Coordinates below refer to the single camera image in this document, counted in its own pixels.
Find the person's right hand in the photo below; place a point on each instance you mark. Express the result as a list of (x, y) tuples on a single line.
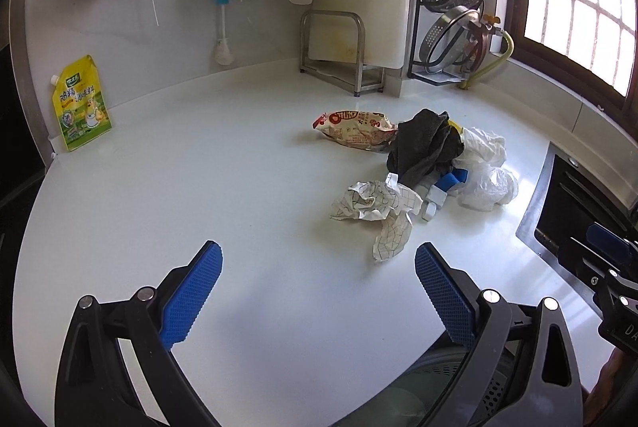
[(615, 377)]

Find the dark grey cloth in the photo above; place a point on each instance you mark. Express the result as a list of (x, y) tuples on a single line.
[(423, 143)]

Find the translucent plastic bag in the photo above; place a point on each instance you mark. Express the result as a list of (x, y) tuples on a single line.
[(491, 188)]

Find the brass gas valve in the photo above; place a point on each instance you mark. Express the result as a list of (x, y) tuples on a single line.
[(484, 43)]

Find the yellow seasoning pouch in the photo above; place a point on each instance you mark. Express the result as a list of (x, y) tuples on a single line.
[(82, 108)]

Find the grid paper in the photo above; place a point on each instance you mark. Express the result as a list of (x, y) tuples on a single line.
[(369, 202)]

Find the blue white packaging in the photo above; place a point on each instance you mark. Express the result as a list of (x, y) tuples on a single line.
[(451, 182)]

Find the grey perforated bin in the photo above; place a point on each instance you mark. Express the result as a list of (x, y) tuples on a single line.
[(423, 382)]

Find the metal cutting board rack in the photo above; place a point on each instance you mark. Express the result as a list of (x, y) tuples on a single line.
[(329, 13)]

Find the red printed snack packet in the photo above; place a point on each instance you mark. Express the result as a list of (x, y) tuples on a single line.
[(354, 128)]

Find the black kitchen sink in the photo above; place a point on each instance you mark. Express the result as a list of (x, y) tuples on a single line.
[(563, 197)]

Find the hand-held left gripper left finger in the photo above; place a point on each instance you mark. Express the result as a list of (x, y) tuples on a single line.
[(192, 292)]

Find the yellow wrapper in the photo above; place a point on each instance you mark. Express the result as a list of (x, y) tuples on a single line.
[(454, 125)]

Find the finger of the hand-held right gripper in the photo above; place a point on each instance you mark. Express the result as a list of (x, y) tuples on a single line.
[(605, 241)]

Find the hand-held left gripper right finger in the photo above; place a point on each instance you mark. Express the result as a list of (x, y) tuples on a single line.
[(443, 292)]

